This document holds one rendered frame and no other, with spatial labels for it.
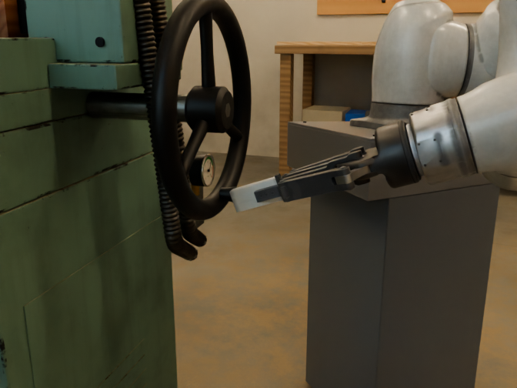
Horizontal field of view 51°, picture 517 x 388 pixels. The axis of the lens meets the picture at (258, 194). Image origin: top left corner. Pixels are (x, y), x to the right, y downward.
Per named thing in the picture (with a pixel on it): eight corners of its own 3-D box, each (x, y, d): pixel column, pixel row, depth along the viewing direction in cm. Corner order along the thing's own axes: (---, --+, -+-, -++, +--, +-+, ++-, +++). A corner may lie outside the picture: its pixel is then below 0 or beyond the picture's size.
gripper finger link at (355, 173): (385, 170, 64) (382, 180, 59) (343, 182, 66) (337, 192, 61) (379, 151, 64) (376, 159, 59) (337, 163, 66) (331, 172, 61)
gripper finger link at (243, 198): (286, 198, 70) (285, 199, 69) (238, 211, 72) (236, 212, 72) (279, 175, 69) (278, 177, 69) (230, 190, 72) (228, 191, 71)
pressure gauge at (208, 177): (203, 200, 101) (202, 157, 98) (185, 199, 102) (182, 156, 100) (215, 192, 106) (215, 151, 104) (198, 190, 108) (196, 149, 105)
